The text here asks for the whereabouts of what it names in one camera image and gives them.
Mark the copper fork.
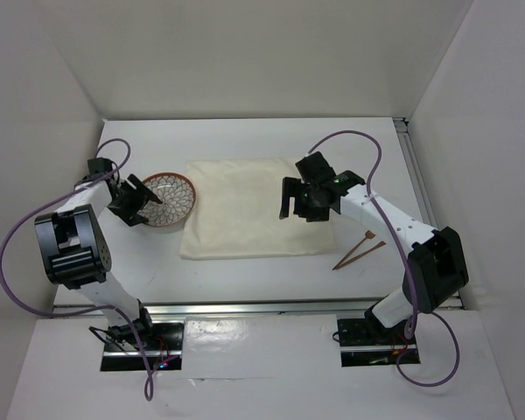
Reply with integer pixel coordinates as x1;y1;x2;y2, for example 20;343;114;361
332;230;375;270

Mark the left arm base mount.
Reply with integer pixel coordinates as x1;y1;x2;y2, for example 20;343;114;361
87;318;186;373

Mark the floral plate with orange rim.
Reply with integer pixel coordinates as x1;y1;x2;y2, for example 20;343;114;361
139;172;197;228

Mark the aluminium side rail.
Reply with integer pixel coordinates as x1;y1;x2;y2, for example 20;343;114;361
393;118;469;313

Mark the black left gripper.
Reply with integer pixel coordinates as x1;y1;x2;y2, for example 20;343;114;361
106;173;158;227

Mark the cream cloth napkin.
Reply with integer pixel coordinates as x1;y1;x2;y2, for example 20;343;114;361
179;157;337;261

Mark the aluminium front rail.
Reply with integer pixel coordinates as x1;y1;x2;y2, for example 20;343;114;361
50;297;465;319

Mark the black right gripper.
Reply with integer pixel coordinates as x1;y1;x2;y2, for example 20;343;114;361
279;176;330;222

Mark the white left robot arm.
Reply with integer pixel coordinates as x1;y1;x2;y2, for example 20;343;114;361
34;157;163;349

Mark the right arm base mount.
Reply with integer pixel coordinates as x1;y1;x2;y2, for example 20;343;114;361
332;318;421;368

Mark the copper knife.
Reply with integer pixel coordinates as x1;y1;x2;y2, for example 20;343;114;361
332;241;386;270

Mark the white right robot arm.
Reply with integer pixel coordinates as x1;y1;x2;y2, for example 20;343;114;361
279;152;469;343

